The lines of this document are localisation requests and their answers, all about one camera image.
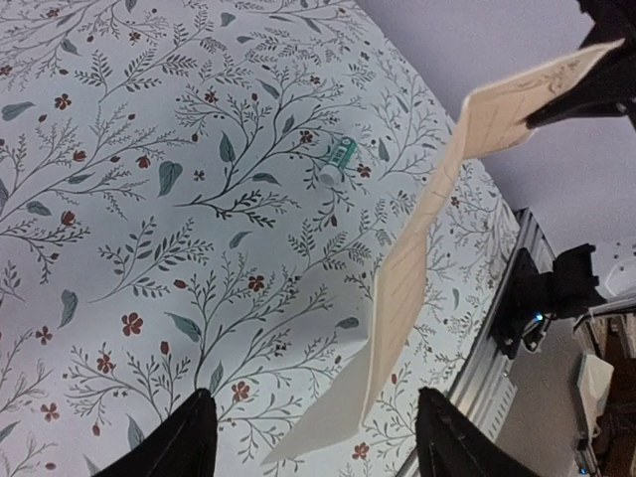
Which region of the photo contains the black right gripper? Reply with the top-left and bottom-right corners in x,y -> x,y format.
526,0 -> 635,129

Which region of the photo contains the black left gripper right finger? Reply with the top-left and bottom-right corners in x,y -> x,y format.
415,387 -> 537,477

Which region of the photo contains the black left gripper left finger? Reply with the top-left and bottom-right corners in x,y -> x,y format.
96,389 -> 219,477

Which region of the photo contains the cream letter paper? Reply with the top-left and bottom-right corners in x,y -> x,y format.
263,40 -> 623,464

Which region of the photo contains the floral patterned table mat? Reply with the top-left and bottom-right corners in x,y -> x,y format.
1,1 -> 519,476

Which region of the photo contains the green white glue stick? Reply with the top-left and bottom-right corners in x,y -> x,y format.
318,136 -> 357,187

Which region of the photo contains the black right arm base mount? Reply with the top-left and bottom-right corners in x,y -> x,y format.
489,243 -> 606,360

